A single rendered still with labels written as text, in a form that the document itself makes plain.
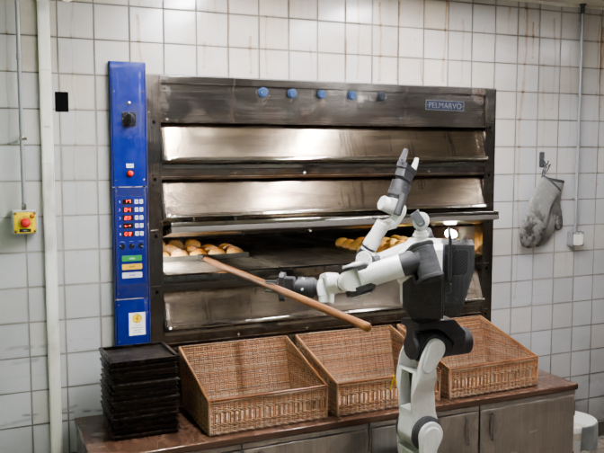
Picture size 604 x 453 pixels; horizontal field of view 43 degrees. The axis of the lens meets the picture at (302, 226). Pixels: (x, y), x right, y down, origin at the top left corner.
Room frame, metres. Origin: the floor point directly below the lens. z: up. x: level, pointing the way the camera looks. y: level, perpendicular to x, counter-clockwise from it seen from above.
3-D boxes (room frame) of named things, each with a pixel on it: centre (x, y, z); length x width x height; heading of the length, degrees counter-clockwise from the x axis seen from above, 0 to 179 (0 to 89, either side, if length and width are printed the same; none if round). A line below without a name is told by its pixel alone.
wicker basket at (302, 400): (3.38, 0.23, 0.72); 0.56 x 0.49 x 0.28; 114
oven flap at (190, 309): (3.86, -0.18, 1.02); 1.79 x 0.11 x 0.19; 114
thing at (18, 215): (3.21, 1.17, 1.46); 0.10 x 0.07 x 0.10; 114
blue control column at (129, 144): (4.28, 1.16, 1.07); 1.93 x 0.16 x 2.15; 24
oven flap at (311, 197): (3.86, -0.18, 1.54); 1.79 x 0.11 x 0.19; 114
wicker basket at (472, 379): (3.86, -0.85, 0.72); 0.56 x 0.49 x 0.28; 115
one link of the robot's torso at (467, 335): (3.09, -0.56, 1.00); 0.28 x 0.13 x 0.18; 115
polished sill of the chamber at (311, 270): (3.88, -0.17, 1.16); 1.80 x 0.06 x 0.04; 114
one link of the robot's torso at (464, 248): (3.05, -0.54, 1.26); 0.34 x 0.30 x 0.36; 170
